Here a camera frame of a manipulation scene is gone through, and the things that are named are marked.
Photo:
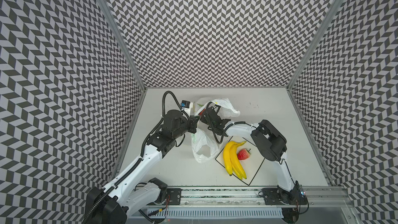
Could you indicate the yellow fake banana bunch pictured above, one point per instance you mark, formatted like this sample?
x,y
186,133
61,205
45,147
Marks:
x,y
231,161

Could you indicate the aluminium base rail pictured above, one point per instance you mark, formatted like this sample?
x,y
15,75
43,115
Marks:
x,y
318,196

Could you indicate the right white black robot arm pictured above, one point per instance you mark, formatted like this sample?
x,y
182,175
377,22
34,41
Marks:
x,y
270,143

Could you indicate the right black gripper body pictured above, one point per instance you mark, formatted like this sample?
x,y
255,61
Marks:
x,y
212,119

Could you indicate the black mounting plate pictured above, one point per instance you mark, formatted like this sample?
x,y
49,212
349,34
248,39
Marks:
x,y
170,196
273,196

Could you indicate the white ventilation grille strip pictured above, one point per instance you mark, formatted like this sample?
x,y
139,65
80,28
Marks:
x,y
216,213

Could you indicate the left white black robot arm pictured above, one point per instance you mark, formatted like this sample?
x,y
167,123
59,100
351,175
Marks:
x,y
115,202

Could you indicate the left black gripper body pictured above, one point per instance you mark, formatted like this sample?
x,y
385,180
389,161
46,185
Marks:
x,y
185,127

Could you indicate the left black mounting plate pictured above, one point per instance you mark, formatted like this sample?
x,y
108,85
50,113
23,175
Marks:
x,y
170,196

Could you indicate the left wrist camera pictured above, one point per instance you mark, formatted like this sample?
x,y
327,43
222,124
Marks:
x,y
187,106

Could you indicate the red fake strawberry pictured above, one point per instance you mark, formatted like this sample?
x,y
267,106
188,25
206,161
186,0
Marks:
x,y
243,154

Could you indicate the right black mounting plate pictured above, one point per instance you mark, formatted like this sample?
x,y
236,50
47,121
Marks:
x,y
273,196

